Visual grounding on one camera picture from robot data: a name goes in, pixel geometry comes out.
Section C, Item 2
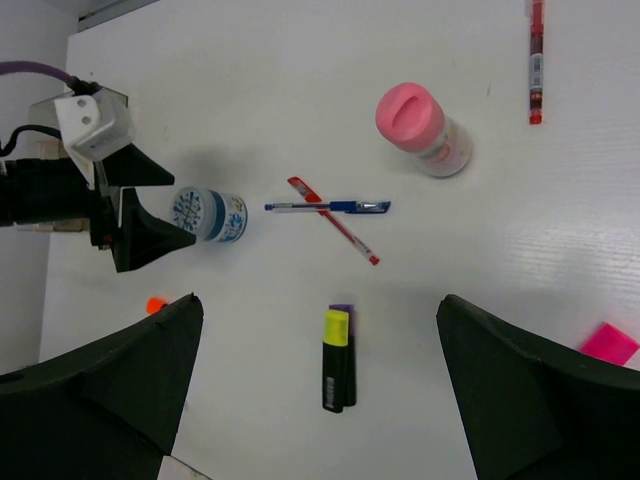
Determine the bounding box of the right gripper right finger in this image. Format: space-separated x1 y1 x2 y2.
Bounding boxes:
436 294 639 479

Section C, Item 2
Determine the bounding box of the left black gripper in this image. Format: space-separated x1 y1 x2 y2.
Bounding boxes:
89 144 196 273

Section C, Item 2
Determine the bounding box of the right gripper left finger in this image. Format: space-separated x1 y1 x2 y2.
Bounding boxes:
1 294 204 479

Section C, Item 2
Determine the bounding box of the blue patterned round jar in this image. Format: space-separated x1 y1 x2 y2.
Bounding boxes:
170 187 248 243

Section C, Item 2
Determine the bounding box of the orange cap highlighter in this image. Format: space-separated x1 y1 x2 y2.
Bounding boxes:
146 296 169 315

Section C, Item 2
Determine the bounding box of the pink cap highlighter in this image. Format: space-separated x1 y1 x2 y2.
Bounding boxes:
578 322 639 366

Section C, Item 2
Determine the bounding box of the clear compartment organizer tray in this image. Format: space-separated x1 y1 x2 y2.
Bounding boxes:
27 97 131 234

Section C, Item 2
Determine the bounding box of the red gel pen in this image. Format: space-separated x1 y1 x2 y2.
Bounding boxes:
287 176 380 265

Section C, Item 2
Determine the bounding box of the yellow cap highlighter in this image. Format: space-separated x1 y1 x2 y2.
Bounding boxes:
322 304 350 413

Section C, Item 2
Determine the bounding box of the blue gel pen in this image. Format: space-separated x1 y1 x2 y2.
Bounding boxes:
264 201 392 215

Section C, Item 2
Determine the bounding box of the red pen near jar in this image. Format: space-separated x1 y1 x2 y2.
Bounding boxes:
528 0 544 125

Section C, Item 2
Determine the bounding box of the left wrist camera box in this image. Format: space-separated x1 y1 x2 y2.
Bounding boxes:
53 87 134 183

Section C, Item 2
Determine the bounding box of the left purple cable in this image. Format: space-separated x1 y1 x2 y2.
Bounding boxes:
0 59 81 94

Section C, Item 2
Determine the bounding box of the aluminium table edge rail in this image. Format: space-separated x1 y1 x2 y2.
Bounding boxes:
79 0 156 28

